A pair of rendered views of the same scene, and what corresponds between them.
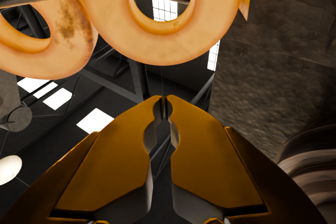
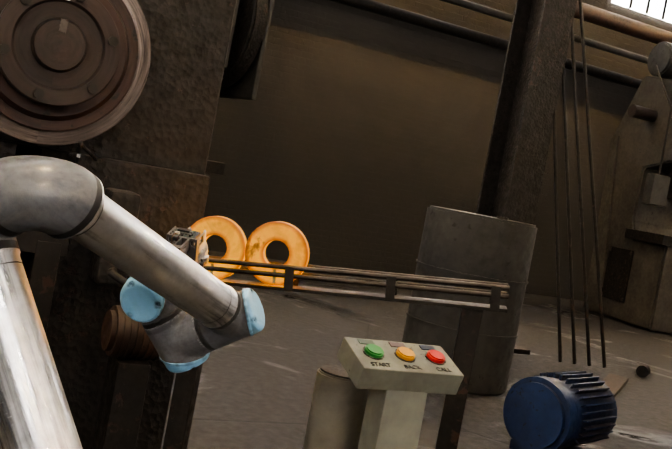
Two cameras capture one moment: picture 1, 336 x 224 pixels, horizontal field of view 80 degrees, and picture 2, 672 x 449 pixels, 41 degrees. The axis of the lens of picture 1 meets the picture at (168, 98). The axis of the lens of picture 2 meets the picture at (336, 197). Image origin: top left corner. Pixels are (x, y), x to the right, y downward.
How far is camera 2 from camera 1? 2.05 m
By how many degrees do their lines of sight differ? 49
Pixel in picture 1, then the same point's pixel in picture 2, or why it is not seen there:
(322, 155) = (120, 111)
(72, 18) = (250, 250)
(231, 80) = (195, 115)
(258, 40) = (173, 176)
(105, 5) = (235, 252)
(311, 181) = (122, 82)
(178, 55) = (211, 222)
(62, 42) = (261, 241)
